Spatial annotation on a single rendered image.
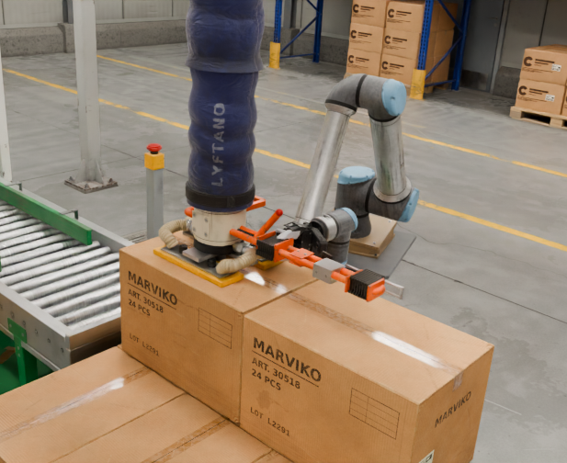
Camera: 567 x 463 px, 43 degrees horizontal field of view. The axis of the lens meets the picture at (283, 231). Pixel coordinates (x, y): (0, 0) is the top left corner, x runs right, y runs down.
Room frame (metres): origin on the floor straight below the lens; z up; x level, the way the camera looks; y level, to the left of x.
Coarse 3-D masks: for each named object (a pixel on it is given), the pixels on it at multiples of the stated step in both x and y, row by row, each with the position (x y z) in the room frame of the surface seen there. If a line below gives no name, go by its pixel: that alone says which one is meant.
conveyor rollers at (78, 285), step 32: (0, 224) 3.40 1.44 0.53; (32, 224) 3.43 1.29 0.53; (32, 256) 3.04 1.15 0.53; (64, 256) 3.07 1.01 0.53; (96, 256) 3.09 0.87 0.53; (32, 288) 2.75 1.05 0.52; (64, 288) 2.76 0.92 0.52; (96, 288) 2.78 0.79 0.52; (64, 320) 2.46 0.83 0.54; (96, 320) 2.47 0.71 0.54
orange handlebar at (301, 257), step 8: (256, 200) 2.46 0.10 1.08; (264, 200) 2.44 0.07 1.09; (192, 208) 2.32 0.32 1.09; (248, 208) 2.38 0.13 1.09; (256, 208) 2.41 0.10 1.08; (232, 232) 2.14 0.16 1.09; (240, 232) 2.13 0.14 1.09; (248, 240) 2.10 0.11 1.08; (288, 248) 2.04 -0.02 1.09; (296, 248) 2.03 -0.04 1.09; (288, 256) 1.99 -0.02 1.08; (296, 256) 1.97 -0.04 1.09; (304, 256) 1.97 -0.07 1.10; (312, 256) 1.98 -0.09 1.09; (296, 264) 1.97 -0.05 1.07; (304, 264) 1.94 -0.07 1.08; (312, 264) 1.93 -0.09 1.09; (336, 272) 1.88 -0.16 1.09; (344, 272) 1.90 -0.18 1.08; (352, 272) 1.89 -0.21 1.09; (344, 280) 1.85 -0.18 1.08; (376, 288) 1.79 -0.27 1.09; (384, 288) 1.81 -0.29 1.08
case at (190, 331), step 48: (192, 240) 2.37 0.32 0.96; (144, 288) 2.16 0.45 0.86; (192, 288) 2.01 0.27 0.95; (240, 288) 2.01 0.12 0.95; (288, 288) 2.03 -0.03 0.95; (144, 336) 2.16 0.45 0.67; (192, 336) 2.00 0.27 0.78; (240, 336) 1.87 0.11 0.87; (192, 384) 2.00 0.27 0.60; (240, 384) 1.86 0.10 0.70
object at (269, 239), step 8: (272, 232) 2.11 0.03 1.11; (256, 240) 2.05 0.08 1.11; (264, 240) 2.07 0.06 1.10; (272, 240) 2.07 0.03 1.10; (280, 240) 2.07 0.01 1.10; (288, 240) 2.05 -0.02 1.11; (256, 248) 2.06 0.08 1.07; (264, 248) 2.04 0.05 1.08; (272, 248) 2.01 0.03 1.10; (280, 248) 2.02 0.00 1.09; (264, 256) 2.03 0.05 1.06; (272, 256) 2.01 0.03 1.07; (280, 256) 2.02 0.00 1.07
